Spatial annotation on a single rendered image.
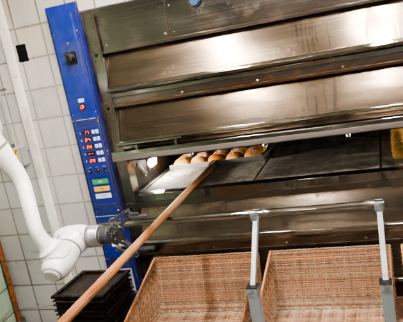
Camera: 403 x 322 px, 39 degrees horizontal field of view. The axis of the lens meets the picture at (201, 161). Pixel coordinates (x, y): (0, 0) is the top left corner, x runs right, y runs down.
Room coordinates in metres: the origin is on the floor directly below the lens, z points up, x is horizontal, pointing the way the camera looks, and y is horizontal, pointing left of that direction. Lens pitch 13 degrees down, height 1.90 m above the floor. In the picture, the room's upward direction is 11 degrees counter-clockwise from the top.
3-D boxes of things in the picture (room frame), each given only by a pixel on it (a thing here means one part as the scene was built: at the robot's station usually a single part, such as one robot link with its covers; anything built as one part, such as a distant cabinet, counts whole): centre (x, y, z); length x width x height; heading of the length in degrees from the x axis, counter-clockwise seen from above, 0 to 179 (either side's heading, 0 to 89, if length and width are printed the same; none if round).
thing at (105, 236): (2.16, 0.41, 1.19); 0.09 x 0.07 x 0.08; 71
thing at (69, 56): (2.75, 0.52, 1.92); 0.06 x 0.04 x 0.11; 70
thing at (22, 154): (2.91, 0.94, 1.46); 0.10 x 0.07 x 0.10; 70
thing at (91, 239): (2.19, 0.47, 1.19); 0.09 x 0.06 x 0.09; 161
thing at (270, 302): (2.20, -0.41, 0.72); 0.56 x 0.49 x 0.28; 70
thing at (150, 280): (2.39, 0.15, 0.72); 0.56 x 0.49 x 0.28; 71
